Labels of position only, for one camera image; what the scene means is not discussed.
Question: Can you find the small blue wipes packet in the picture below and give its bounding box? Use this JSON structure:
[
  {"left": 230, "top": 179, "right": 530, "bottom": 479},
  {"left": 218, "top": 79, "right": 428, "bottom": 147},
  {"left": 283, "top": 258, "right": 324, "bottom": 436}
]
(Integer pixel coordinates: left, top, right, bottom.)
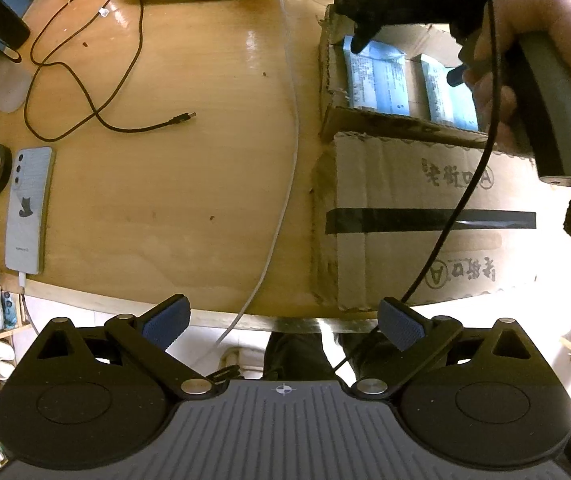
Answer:
[{"left": 420, "top": 54, "right": 479, "bottom": 131}]

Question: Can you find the large blue wipes packet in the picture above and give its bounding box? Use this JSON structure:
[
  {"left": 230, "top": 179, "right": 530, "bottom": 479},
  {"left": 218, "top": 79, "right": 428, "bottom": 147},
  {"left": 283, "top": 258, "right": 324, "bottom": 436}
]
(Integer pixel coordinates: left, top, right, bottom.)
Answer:
[{"left": 343, "top": 36, "right": 410, "bottom": 116}]

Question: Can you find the cardboard box lid with tape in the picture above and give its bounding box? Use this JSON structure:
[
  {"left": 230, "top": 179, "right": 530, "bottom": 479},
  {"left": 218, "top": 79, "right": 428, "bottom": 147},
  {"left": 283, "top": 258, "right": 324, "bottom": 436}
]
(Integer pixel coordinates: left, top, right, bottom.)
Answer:
[{"left": 311, "top": 132, "right": 571, "bottom": 312}]

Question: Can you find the person right hand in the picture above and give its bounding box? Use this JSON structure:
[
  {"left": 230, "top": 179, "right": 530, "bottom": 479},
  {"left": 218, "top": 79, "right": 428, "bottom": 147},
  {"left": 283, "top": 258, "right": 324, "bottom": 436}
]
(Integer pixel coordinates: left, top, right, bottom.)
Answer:
[{"left": 461, "top": 0, "right": 571, "bottom": 154}]

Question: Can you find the open cardboard box tray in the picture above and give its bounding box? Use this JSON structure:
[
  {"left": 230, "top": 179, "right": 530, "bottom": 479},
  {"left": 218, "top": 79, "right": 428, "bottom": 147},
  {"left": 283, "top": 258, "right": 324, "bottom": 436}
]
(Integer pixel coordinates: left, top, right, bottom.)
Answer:
[{"left": 319, "top": 4, "right": 486, "bottom": 148}]

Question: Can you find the light blue smartphone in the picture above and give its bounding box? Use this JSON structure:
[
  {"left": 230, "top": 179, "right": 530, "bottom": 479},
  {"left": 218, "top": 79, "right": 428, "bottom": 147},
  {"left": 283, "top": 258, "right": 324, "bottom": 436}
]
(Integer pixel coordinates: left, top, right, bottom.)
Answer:
[{"left": 5, "top": 146, "right": 54, "bottom": 275}]

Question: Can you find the black power bank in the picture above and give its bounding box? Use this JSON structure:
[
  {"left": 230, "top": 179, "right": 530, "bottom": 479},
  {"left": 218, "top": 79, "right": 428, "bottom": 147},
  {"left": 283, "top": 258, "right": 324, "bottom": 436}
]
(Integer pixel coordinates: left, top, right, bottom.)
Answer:
[{"left": 0, "top": 0, "right": 31, "bottom": 50}]

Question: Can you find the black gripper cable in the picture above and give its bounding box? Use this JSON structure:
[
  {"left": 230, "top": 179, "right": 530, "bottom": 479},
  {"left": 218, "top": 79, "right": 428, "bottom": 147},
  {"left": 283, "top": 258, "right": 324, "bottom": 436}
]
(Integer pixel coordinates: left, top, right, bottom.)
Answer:
[{"left": 330, "top": 0, "right": 505, "bottom": 376}]

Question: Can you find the black usb cable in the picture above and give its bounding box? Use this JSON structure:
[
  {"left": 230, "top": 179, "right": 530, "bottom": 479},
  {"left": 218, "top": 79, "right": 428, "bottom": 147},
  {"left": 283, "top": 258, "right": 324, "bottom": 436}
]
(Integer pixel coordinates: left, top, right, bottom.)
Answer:
[{"left": 23, "top": 0, "right": 198, "bottom": 143}]

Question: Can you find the white power cable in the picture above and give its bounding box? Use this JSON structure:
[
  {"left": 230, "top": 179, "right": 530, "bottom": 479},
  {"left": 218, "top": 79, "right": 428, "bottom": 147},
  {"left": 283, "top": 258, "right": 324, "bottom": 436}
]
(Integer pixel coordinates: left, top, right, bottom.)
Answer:
[{"left": 194, "top": 0, "right": 301, "bottom": 361}]

